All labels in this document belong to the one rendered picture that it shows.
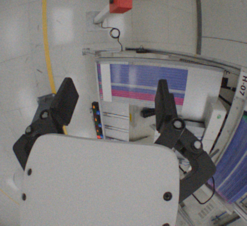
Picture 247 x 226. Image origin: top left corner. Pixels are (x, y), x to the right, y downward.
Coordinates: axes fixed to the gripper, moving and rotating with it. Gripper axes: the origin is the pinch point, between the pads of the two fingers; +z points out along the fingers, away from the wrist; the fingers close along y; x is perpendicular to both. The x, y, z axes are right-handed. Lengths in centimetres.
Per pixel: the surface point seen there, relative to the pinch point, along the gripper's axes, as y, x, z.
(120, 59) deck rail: -6, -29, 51
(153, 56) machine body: 16, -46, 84
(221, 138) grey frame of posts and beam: 51, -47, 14
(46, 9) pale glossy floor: -91, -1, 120
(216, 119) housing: 45, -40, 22
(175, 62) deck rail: 21, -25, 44
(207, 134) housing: 43, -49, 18
